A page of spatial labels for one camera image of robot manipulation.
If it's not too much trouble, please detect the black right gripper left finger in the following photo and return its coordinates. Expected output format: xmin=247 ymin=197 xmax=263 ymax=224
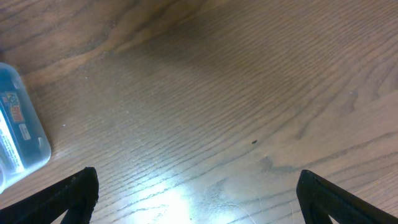
xmin=1 ymin=167 xmax=99 ymax=224

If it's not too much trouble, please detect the blue Kool Fever box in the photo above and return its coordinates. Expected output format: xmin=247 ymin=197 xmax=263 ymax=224
xmin=1 ymin=91 xmax=31 ymax=174

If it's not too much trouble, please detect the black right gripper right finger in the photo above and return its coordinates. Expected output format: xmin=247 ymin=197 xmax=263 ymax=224
xmin=296 ymin=170 xmax=397 ymax=224

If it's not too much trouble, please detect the clear plastic container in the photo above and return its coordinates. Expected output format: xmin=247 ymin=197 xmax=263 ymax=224
xmin=1 ymin=63 xmax=52 ymax=192

